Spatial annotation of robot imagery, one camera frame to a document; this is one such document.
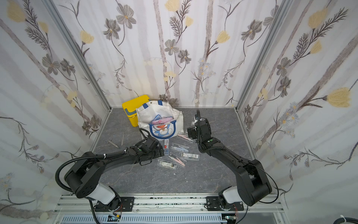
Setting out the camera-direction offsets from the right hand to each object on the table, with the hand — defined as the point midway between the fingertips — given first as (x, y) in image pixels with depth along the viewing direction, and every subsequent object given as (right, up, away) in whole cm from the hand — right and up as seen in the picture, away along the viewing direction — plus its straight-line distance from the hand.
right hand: (199, 124), depth 86 cm
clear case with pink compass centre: (-14, -24, +5) cm, 28 cm away
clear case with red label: (-22, -15, +10) cm, 28 cm away
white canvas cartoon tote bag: (-25, -6, +12) cm, 28 cm away
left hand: (-24, -18, +5) cm, 31 cm away
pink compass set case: (-28, +2, +12) cm, 30 cm away
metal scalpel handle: (-55, -11, +15) cm, 58 cm away
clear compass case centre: (-12, -17, +10) cm, 23 cm away
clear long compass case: (-6, -22, +5) cm, 23 cm away
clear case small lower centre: (-20, -26, +1) cm, 33 cm away
